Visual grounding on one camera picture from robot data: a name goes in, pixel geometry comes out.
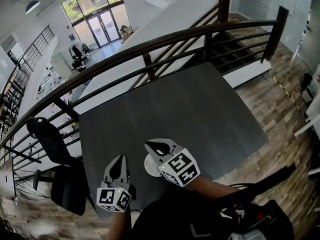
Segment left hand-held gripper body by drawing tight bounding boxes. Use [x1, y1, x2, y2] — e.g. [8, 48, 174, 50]
[96, 180, 137, 213]

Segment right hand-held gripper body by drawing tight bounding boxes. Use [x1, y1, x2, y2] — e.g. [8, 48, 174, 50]
[158, 145, 202, 187]

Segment white round pad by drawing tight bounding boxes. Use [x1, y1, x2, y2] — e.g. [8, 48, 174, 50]
[143, 153, 164, 178]

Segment person's right forearm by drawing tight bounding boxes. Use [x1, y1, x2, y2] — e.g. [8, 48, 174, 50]
[184, 175, 241, 201]

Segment person's left forearm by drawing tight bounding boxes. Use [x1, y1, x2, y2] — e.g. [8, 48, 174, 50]
[109, 208, 133, 240]

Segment black office chair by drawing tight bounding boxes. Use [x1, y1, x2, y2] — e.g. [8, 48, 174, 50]
[25, 116, 91, 216]

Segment person's black clothing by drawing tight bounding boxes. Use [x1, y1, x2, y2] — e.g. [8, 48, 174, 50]
[130, 198, 227, 240]

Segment dark wooden metal railing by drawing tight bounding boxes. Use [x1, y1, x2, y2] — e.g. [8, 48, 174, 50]
[0, 5, 290, 165]

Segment black equipment bag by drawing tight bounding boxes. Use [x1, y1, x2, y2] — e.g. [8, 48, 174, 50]
[189, 199, 295, 240]

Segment white cabinet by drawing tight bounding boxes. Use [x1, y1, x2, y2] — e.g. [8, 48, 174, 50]
[0, 156, 16, 198]

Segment dark staircase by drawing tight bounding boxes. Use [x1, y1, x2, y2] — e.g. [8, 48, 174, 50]
[209, 30, 272, 75]

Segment cardboard boxes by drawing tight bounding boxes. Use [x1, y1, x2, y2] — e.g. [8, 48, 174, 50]
[118, 23, 136, 44]

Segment glass double door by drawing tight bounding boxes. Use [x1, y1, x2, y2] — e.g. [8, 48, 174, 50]
[85, 8, 121, 49]

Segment yellow black floor tape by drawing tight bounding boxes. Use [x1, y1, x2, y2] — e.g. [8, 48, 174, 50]
[270, 73, 310, 121]

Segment black metal balcony railing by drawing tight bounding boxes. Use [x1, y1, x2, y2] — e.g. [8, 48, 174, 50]
[0, 25, 55, 137]

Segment small black chair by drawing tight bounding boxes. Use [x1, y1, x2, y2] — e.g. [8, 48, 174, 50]
[299, 72, 315, 105]

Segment black cable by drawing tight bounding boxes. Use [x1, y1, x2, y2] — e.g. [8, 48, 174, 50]
[224, 164, 297, 197]

